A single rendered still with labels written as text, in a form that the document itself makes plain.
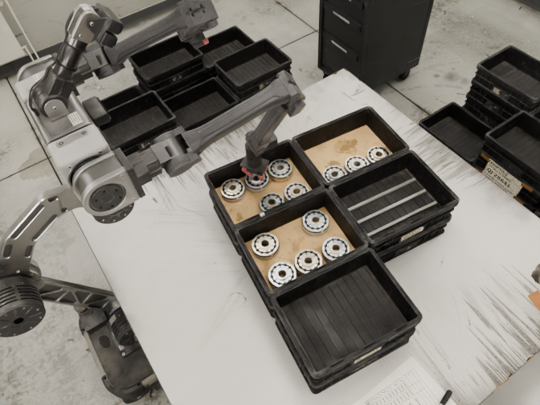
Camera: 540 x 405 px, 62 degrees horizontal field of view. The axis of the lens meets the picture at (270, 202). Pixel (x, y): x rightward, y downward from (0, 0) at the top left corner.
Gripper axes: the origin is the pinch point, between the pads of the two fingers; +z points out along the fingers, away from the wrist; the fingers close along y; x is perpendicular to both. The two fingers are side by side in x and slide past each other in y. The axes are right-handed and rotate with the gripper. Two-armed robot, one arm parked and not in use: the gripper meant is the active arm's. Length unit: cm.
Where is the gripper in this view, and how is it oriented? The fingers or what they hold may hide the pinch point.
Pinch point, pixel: (256, 177)
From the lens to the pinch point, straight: 187.9
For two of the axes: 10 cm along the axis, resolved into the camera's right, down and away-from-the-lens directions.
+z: 0.6, 5.8, 8.1
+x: -4.1, 7.6, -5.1
